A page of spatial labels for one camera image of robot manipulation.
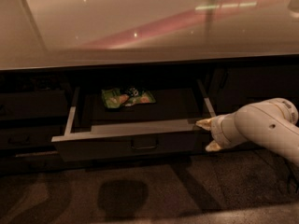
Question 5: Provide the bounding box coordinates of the dark thin metal stand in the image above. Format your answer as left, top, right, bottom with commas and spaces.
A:
283, 159, 299, 194

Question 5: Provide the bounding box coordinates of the dark cabinet door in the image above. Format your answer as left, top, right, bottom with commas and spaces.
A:
208, 63, 299, 114

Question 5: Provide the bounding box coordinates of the green snack bag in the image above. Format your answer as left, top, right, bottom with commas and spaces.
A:
101, 87, 156, 109

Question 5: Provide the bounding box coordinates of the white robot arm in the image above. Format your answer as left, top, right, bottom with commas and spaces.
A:
196, 98, 299, 165

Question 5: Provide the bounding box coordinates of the dark drawer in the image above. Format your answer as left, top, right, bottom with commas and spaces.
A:
52, 79, 215, 161
0, 91, 67, 120
0, 151, 67, 175
0, 125, 61, 150

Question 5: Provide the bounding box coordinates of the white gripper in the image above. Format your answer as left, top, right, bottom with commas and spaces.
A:
195, 113, 247, 152

